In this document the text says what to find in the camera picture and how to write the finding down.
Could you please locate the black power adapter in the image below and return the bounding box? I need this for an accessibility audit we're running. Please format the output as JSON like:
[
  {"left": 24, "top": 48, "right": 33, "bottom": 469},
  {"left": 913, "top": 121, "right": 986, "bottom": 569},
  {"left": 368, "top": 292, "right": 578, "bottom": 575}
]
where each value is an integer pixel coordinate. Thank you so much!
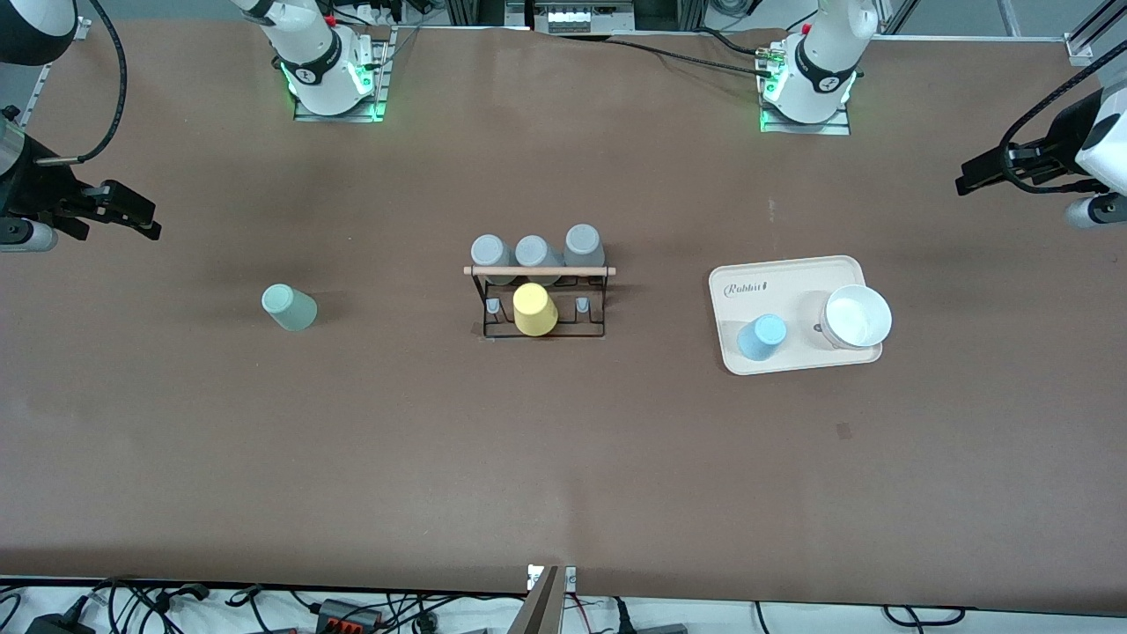
[{"left": 26, "top": 612, "right": 96, "bottom": 634}]

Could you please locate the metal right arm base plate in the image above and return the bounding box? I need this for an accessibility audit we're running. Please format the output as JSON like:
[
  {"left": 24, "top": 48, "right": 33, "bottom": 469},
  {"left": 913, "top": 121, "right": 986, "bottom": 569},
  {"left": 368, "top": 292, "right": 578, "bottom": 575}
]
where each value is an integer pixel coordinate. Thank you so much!
[{"left": 293, "top": 26, "right": 390, "bottom": 122}]

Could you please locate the white bowl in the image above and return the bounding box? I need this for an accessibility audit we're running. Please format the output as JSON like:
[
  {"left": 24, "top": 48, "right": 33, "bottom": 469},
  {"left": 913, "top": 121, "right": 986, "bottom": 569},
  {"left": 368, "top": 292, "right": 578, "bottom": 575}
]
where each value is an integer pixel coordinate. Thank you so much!
[{"left": 819, "top": 284, "right": 893, "bottom": 350}]

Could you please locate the light blue cup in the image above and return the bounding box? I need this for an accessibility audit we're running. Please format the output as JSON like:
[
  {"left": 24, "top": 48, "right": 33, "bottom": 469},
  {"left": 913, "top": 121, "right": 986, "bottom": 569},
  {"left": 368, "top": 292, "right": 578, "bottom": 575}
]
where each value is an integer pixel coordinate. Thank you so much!
[{"left": 737, "top": 314, "right": 788, "bottom": 362}]

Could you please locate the beige rectangular tray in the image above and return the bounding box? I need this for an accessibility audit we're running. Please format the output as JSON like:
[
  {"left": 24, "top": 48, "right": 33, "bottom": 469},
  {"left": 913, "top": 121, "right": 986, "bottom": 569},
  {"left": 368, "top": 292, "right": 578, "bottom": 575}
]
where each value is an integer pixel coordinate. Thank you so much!
[{"left": 709, "top": 255, "right": 884, "bottom": 376}]

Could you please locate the grey socket strip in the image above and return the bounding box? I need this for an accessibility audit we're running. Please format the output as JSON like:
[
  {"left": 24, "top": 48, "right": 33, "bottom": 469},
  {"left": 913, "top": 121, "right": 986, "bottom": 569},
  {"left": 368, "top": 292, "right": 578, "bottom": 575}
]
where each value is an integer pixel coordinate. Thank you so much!
[{"left": 533, "top": 0, "right": 637, "bottom": 34}]

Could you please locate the white mounting bracket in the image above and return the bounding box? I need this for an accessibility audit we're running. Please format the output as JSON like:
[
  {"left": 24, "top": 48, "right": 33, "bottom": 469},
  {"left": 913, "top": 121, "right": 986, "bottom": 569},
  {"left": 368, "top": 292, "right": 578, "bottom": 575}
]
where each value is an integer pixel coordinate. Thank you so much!
[{"left": 527, "top": 564, "right": 578, "bottom": 593}]

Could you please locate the yellow cup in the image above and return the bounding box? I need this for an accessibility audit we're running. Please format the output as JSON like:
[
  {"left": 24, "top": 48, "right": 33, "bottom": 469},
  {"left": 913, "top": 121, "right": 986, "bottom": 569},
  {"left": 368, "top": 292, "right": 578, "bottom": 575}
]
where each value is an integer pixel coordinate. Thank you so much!
[{"left": 512, "top": 283, "right": 559, "bottom": 337}]

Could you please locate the grey cup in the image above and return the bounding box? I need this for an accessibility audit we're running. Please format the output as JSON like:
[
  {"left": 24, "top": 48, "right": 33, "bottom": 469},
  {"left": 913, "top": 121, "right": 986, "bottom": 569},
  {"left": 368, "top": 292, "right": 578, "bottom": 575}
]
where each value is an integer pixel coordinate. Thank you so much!
[
  {"left": 563, "top": 224, "right": 607, "bottom": 269},
  {"left": 514, "top": 235, "right": 564, "bottom": 287},
  {"left": 470, "top": 234, "right": 515, "bottom": 287}
]

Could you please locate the black orange power strip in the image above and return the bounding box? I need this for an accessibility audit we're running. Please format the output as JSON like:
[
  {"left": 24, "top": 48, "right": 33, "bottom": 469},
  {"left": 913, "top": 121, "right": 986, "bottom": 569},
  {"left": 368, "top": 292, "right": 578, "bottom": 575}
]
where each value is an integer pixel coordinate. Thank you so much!
[{"left": 315, "top": 599, "right": 386, "bottom": 634}]

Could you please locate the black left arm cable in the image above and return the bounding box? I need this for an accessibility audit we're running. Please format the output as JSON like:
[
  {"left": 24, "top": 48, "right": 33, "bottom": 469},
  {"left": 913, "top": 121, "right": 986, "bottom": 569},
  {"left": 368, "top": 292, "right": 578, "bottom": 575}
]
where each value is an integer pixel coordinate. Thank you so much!
[{"left": 1001, "top": 66, "right": 1127, "bottom": 195}]

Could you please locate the grey metal post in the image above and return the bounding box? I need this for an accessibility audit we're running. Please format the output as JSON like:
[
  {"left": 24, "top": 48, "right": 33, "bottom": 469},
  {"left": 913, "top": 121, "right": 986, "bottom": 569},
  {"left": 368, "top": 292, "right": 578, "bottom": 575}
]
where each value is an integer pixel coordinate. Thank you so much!
[{"left": 506, "top": 566, "right": 564, "bottom": 634}]

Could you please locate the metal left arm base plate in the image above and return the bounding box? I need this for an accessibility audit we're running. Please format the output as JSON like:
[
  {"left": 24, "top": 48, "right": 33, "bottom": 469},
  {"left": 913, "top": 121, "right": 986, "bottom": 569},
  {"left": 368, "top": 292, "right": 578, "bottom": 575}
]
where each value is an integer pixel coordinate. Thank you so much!
[{"left": 759, "top": 40, "right": 852, "bottom": 136}]

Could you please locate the mint green cup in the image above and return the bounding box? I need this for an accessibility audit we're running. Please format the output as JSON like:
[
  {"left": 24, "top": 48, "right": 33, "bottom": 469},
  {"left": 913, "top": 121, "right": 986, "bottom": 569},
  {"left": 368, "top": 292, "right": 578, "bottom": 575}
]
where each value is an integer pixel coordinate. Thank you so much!
[{"left": 261, "top": 284, "right": 318, "bottom": 333}]

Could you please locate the black table cable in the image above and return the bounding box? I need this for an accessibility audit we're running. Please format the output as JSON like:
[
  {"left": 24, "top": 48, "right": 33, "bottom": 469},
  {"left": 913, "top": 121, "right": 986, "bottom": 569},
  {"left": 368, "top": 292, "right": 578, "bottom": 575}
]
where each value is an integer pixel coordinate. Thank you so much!
[
  {"left": 606, "top": 37, "right": 777, "bottom": 77},
  {"left": 694, "top": 28, "right": 771, "bottom": 58}
]

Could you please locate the black wire cup rack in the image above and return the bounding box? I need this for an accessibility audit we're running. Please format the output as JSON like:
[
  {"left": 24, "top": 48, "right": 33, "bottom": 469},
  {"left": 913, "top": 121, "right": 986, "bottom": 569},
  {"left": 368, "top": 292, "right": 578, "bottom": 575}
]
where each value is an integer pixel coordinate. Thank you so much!
[{"left": 464, "top": 264, "right": 616, "bottom": 341}]

